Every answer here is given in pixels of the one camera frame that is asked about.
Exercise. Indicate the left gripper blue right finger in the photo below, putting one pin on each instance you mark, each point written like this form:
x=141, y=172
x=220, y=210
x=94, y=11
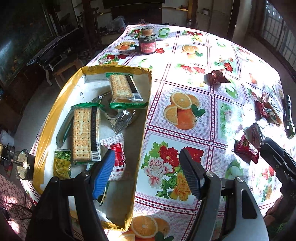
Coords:
x=194, y=173

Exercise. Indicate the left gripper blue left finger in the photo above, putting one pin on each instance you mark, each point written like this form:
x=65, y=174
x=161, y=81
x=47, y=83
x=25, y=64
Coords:
x=101, y=172

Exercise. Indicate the green small snack packet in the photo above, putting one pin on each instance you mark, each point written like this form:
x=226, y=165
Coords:
x=102, y=197

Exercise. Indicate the red white snack packet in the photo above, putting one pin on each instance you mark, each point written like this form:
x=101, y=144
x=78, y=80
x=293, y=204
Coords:
x=116, y=144

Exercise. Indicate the yellow green snack packet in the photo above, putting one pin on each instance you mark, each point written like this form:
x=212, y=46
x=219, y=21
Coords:
x=62, y=164

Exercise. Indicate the red small snack packet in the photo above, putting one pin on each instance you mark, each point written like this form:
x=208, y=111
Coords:
x=245, y=150

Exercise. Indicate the green cracker pack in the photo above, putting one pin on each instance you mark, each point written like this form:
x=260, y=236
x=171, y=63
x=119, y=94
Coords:
x=85, y=133

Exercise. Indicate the silver foil snack bag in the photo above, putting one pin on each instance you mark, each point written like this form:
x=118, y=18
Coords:
x=118, y=118

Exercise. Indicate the orange cracker pack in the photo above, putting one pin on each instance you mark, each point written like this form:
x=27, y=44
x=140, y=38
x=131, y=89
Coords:
x=273, y=111

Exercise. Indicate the dark green snack pack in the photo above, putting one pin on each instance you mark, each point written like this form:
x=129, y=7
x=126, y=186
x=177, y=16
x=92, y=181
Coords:
x=65, y=129

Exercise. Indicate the green wafer pack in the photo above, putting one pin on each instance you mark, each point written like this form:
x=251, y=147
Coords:
x=124, y=92

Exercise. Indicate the dark red foil snack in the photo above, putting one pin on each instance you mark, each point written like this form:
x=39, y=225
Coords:
x=215, y=77

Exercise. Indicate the right hand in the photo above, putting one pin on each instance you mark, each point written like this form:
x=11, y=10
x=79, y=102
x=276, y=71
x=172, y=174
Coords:
x=269, y=218

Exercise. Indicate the black flashlight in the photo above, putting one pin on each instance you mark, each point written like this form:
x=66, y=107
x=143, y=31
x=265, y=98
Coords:
x=288, y=123

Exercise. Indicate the small red candy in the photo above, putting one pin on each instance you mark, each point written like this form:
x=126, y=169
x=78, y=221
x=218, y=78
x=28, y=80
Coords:
x=260, y=110

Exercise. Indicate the yellow-taped white box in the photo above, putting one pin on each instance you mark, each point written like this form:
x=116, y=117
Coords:
x=87, y=83

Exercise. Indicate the brass electric motor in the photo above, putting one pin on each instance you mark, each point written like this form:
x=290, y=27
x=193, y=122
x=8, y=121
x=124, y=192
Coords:
x=24, y=164

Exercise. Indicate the floral fruit tablecloth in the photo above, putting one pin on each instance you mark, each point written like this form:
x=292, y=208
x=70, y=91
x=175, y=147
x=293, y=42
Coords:
x=184, y=112

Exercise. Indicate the wooden stool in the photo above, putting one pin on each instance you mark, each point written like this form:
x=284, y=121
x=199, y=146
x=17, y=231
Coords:
x=64, y=66

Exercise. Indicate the red-labelled dark jar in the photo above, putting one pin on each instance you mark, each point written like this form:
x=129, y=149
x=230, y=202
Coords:
x=147, y=41

